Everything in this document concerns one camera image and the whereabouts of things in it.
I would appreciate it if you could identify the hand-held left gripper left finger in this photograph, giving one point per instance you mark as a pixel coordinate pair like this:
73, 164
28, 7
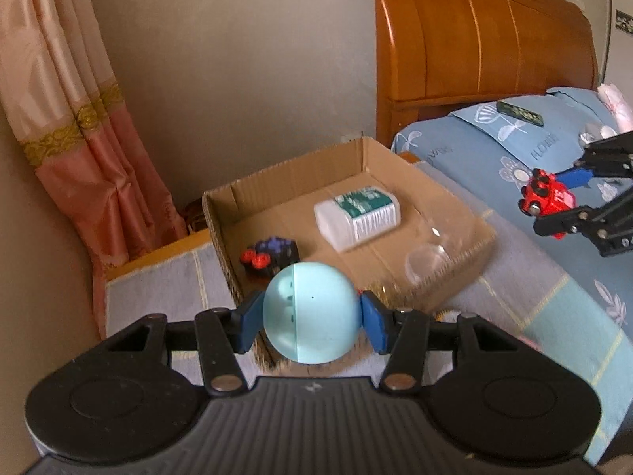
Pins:
249, 319

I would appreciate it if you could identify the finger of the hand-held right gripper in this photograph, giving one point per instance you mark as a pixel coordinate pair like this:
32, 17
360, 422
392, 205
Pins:
564, 220
573, 176

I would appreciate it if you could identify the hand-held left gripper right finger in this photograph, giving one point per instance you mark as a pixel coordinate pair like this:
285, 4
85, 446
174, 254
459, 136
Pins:
376, 319

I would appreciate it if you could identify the red toy train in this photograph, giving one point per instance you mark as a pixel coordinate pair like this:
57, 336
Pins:
546, 193

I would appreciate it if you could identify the light blue plastic ball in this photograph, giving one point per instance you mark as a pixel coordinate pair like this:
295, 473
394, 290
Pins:
316, 316

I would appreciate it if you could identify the purple toy with red wheels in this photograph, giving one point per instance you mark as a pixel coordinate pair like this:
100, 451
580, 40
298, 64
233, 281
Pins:
277, 252

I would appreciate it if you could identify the clear plastic jar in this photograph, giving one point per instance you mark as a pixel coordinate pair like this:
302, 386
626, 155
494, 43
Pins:
426, 260

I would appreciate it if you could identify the white bottle with green label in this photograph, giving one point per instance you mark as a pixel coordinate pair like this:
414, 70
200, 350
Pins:
356, 217

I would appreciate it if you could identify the cardboard box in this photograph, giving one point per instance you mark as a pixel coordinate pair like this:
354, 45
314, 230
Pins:
296, 193

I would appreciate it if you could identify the blue floral pillow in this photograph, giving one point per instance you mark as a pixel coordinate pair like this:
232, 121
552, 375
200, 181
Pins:
544, 131

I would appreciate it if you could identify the dark green flat packet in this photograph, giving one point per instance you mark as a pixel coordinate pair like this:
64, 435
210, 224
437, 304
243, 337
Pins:
519, 112

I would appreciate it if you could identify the pink white cloth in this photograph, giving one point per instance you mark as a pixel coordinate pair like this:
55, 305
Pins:
615, 101

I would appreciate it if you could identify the dark wooden object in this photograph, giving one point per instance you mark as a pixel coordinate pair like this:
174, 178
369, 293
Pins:
195, 215

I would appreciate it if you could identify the striped table cloth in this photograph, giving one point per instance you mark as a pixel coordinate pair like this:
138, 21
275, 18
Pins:
544, 336

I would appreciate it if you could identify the blue floral bed sheet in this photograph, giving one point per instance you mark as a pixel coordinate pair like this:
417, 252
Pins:
445, 143

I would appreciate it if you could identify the wooden headboard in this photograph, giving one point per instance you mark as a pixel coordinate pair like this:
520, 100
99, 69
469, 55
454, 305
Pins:
470, 34

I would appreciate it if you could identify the pink curtain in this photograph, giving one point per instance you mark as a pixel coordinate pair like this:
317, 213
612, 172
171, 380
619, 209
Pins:
74, 158

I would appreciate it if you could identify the patterned wall sticker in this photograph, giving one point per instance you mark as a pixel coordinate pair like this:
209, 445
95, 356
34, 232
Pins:
624, 22

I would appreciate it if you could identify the white wall socket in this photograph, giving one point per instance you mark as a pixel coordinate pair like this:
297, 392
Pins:
351, 135

